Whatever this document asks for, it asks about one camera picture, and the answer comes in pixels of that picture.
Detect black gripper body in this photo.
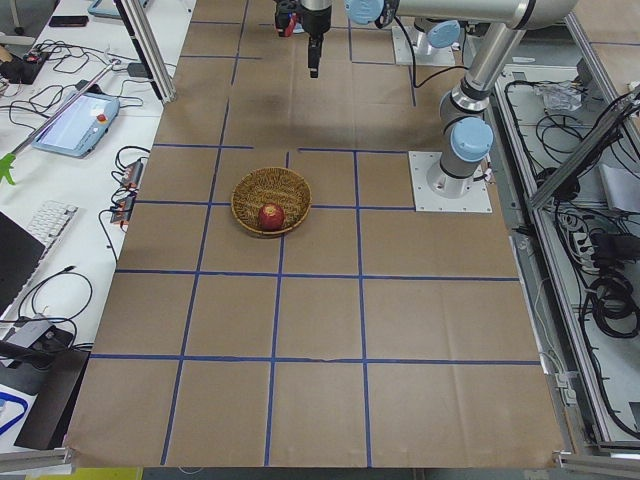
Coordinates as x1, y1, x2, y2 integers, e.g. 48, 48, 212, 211
300, 0, 332, 37

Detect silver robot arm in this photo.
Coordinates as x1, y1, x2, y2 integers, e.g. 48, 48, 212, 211
409, 17, 462, 66
345, 0, 576, 199

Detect woven wicker basket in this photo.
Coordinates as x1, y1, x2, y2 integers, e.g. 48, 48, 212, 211
231, 167, 311, 237

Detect red apple near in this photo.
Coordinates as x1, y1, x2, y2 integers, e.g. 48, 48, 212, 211
258, 203, 286, 231

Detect black power adapter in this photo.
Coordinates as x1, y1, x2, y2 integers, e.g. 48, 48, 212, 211
126, 62, 149, 78

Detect orange black adapter upper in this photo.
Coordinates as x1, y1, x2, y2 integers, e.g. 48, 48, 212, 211
120, 160, 144, 189

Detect orange black adapter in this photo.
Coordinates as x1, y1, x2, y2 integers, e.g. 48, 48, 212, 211
120, 160, 144, 189
110, 195, 135, 227

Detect blue teach pendant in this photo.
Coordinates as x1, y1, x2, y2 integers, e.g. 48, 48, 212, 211
31, 93, 120, 158

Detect crumpled white paper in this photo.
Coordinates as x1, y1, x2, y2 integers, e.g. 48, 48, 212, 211
534, 82, 582, 111

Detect orange black adapter lower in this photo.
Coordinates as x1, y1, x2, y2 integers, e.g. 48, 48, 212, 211
110, 195, 135, 227

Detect black smartphone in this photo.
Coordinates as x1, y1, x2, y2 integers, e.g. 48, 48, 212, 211
48, 15, 89, 28

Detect black box on desk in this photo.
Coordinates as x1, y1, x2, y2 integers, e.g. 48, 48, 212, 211
1, 57, 42, 85

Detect white keyboard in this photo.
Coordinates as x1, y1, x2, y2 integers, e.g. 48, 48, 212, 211
26, 200, 78, 252

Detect green reacher grabber stick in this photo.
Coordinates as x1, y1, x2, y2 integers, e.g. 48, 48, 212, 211
1, 59, 121, 185

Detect black laptop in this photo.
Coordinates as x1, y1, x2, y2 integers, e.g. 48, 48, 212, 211
0, 213, 45, 313

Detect grey usb hub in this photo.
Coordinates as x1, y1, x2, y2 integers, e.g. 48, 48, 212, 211
5, 320, 53, 348

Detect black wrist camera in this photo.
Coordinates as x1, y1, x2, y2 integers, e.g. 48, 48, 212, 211
274, 0, 303, 37

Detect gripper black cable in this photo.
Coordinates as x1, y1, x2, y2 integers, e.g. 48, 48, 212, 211
392, 14, 471, 90

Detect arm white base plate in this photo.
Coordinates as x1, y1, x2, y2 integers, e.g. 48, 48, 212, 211
392, 22, 462, 67
408, 151, 493, 214

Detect aluminium frame post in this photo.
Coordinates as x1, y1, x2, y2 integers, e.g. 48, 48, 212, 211
114, 0, 177, 105

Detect coiled black cables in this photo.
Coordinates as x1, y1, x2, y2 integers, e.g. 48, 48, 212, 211
579, 272, 640, 341

